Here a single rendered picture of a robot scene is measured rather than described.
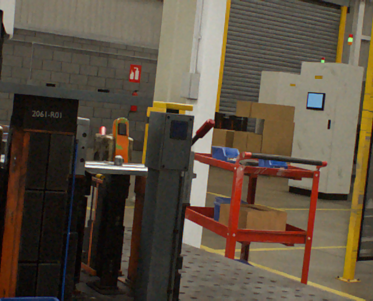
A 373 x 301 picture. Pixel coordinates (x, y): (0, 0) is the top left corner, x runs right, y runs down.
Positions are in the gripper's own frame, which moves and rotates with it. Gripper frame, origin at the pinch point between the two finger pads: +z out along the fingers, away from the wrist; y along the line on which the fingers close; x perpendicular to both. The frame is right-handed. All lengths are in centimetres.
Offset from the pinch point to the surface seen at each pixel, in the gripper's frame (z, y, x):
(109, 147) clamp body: 16, 56, -34
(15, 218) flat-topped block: 26.3, -0.5, -6.5
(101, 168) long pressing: 19.0, 31.3, -27.4
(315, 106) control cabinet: -15, 941, -519
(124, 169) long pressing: 19.0, 32.4, -32.8
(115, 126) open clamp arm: 10, 56, -35
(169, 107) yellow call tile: 3.8, 5.1, -34.2
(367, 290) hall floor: 119, 348, -288
